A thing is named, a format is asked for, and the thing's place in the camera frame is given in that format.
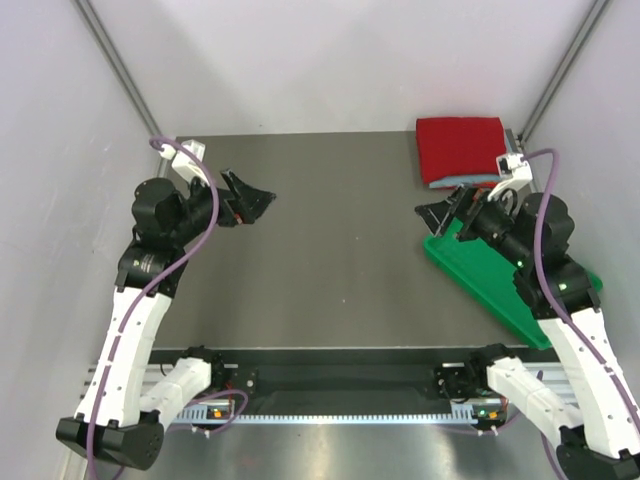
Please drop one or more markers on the aluminium frame rail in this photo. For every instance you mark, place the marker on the aluminium frame rail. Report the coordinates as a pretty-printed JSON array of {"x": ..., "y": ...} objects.
[{"x": 552, "y": 373}]

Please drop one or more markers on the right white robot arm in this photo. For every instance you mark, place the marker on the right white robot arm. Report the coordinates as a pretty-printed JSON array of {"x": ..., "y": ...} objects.
[{"x": 598, "y": 436}]

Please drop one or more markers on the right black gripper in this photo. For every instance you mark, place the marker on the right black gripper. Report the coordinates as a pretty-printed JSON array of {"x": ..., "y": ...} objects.
[{"x": 438, "y": 215}]

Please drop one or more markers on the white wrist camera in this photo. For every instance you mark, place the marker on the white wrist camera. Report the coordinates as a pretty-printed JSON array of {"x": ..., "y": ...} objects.
[
  {"x": 514, "y": 172},
  {"x": 182, "y": 162}
]

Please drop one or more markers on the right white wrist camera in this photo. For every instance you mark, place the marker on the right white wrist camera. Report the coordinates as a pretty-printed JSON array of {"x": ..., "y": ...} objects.
[{"x": 514, "y": 172}]

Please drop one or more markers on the red t shirt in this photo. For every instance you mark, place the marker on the red t shirt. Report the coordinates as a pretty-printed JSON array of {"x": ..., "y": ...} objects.
[
  {"x": 458, "y": 145},
  {"x": 464, "y": 188}
]

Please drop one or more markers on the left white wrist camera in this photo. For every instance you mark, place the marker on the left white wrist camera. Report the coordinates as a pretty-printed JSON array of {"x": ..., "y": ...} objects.
[{"x": 182, "y": 162}]

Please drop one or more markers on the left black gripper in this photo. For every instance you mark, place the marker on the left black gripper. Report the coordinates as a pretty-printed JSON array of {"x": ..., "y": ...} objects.
[{"x": 254, "y": 200}]

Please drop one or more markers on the aluminium frame post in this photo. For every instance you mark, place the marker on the aluminium frame post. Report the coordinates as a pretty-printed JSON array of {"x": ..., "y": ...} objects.
[
  {"x": 106, "y": 45},
  {"x": 587, "y": 26}
]

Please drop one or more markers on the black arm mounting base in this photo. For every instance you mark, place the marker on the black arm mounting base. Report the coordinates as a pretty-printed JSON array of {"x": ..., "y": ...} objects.
[{"x": 349, "y": 380}]

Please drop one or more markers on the folded blue t shirt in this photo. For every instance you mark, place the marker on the folded blue t shirt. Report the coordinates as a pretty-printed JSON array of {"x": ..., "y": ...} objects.
[{"x": 511, "y": 145}]

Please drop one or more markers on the right aluminium frame post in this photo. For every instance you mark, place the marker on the right aluminium frame post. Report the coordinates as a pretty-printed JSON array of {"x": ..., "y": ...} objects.
[{"x": 587, "y": 26}]

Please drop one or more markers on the left aluminium frame post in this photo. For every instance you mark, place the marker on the left aluminium frame post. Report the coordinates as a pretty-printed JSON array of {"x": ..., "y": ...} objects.
[{"x": 106, "y": 45}]

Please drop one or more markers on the folded red t shirt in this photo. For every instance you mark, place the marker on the folded red t shirt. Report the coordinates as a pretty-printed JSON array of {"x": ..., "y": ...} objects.
[{"x": 464, "y": 188}]

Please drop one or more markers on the slotted grey cable duct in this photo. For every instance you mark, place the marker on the slotted grey cable duct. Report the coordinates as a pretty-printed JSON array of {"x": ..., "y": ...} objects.
[{"x": 216, "y": 413}]

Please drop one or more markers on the green plastic tray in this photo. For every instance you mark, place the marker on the green plastic tray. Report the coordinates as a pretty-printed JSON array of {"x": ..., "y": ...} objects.
[{"x": 488, "y": 278}]

